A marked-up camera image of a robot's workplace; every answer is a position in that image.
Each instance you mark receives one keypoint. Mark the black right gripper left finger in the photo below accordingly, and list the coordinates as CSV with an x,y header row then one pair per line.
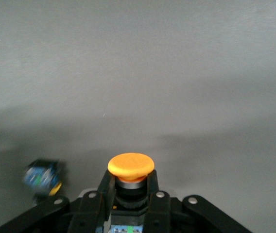
x,y
91,211

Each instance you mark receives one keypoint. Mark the yellow push button blue base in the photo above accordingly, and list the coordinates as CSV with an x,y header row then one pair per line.
x,y
130,165

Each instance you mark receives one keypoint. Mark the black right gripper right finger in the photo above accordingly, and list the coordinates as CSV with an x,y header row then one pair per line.
x,y
158,213

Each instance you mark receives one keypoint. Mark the red push button blue base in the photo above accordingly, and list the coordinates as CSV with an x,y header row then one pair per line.
x,y
40,176

